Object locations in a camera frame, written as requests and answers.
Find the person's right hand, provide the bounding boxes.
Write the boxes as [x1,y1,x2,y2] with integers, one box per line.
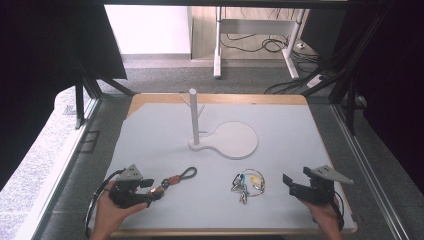
[299,195,345,240]

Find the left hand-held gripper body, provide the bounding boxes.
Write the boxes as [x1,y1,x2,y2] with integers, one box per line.
[108,164,154,210]

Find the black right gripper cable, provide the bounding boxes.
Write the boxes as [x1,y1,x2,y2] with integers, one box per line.
[311,190,345,232]

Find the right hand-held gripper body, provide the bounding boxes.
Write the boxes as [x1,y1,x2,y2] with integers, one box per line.
[297,165,355,206]

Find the key ring with keys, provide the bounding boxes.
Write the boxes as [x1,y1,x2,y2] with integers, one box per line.
[230,168,267,206]

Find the wooden table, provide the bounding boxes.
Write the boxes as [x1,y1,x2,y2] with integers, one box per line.
[87,92,359,238]

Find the black metal stand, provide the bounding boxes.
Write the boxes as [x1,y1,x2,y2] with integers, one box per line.
[68,54,138,131]
[299,0,396,137]

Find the white power strip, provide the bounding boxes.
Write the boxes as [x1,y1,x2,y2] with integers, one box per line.
[305,73,325,89]

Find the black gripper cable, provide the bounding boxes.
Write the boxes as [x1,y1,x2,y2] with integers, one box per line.
[311,190,345,232]
[84,169,126,238]

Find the dark curtain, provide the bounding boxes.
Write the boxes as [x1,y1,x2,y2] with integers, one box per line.
[301,0,424,196]
[0,0,128,192]

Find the black floor cables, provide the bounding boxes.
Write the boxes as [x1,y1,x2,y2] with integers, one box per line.
[219,8,338,95]

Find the white desk frame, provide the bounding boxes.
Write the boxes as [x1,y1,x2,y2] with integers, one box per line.
[212,5,307,80]

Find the white key holder stand with tray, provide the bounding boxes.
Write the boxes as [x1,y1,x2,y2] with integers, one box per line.
[179,87,260,161]

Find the white table mat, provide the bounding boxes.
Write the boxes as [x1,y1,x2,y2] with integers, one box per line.
[87,102,357,232]

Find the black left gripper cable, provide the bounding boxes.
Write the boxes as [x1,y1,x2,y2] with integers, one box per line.
[84,169,126,238]

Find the person's left hand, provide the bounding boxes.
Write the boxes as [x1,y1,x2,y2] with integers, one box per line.
[89,189,150,240]

